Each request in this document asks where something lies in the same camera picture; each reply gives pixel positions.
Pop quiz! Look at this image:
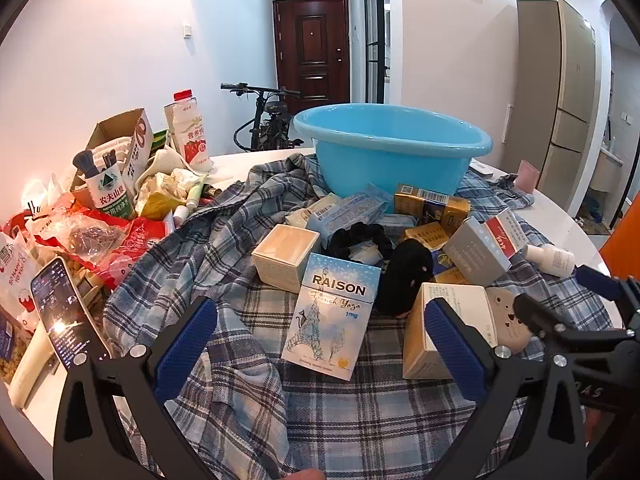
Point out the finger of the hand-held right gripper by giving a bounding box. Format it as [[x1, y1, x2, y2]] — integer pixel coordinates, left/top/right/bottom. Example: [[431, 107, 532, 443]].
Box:
[[514, 291, 584, 349], [574, 265, 640, 312]]

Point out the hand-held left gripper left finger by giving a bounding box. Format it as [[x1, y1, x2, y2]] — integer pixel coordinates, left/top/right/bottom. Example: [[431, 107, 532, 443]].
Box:
[[52, 296, 221, 480]]

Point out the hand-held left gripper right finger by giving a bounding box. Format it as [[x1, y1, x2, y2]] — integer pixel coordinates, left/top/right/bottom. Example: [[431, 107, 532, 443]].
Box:
[[424, 296, 588, 480]]

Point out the small white bottle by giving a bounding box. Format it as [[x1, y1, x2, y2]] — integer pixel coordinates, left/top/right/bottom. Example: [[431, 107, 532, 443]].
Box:
[[522, 242, 577, 277]]

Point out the cream square box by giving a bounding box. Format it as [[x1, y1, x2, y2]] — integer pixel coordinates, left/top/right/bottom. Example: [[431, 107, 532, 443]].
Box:
[[251, 223, 321, 293]]

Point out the white and blue illustrated box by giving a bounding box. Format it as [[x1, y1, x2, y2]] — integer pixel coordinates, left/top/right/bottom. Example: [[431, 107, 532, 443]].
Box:
[[281, 252, 382, 380]]

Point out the blue plastic basin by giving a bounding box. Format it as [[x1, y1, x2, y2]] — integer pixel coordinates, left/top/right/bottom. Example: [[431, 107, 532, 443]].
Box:
[[292, 103, 493, 197]]

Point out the beige cardboard box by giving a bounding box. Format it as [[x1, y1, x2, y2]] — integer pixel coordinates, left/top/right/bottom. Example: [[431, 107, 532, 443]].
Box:
[[402, 282, 498, 380]]

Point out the orange chair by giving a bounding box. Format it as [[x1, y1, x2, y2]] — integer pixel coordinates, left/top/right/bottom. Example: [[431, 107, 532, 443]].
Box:
[[597, 212, 640, 281]]

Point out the blue plaid shirt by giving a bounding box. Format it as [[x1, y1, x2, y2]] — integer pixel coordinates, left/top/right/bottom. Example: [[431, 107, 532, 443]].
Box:
[[102, 152, 613, 480]]

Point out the grey box with red stripe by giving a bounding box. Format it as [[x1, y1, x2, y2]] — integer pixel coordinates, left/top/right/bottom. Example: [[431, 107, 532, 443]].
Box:
[[442, 208, 526, 283]]

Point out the black cloth pouch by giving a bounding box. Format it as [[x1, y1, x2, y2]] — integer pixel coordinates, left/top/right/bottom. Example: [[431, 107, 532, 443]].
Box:
[[375, 239, 435, 316]]

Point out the white washbasin cabinet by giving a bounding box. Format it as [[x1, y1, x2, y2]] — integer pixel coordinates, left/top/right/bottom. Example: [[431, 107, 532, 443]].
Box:
[[587, 147, 624, 207]]

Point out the red plastic bag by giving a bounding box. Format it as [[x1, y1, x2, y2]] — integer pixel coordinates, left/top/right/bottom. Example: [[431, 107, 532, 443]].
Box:
[[0, 195, 176, 291]]

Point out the yellow box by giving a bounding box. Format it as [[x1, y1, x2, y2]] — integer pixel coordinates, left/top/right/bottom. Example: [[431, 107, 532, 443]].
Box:
[[404, 220, 463, 252]]

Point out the smartphone with lit screen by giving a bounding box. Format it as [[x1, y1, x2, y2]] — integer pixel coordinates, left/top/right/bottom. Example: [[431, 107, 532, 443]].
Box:
[[30, 256, 112, 373]]

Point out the dark gold box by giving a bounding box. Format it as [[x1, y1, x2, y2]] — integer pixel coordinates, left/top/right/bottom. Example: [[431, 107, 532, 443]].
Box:
[[394, 183, 471, 223]]

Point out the white phone stand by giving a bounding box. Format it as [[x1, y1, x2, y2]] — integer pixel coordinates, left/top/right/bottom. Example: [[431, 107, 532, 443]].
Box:
[[10, 320, 55, 408]]

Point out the black scrunchie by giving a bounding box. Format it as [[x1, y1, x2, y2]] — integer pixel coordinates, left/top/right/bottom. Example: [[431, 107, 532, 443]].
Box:
[[327, 222, 396, 263]]

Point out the crumpled white tissue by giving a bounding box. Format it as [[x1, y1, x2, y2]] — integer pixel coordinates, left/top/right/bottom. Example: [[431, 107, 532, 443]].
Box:
[[135, 150, 212, 202]]

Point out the light blue packet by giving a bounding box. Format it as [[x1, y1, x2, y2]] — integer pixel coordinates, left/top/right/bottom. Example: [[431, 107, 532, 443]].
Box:
[[305, 190, 393, 242]]

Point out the white and red snack bag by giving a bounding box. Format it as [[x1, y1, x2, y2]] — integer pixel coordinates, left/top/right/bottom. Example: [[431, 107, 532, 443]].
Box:
[[0, 232, 42, 326]]

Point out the beige refrigerator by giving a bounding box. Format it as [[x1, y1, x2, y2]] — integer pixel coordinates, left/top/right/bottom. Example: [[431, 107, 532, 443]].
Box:
[[500, 0, 598, 218]]

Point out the grey makeup brush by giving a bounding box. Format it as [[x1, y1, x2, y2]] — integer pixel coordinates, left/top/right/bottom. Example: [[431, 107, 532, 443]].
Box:
[[72, 150, 102, 179]]

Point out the white and red milk carton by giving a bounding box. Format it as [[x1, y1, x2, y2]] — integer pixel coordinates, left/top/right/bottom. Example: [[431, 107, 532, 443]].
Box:
[[164, 89, 211, 168]]

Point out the open cardboard box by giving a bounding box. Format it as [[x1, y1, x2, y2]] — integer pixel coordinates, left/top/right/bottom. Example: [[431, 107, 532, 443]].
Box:
[[70, 107, 154, 202]]

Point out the black bicycle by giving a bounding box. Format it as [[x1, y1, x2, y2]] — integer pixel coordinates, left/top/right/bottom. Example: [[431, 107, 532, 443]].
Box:
[[220, 82, 304, 153]]

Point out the dark red entrance door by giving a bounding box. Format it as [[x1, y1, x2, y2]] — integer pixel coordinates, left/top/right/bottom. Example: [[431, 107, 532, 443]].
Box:
[[272, 0, 351, 113]]

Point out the black framed glass door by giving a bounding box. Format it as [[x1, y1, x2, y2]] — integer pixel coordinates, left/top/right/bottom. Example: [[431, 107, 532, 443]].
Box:
[[362, 0, 392, 106]]

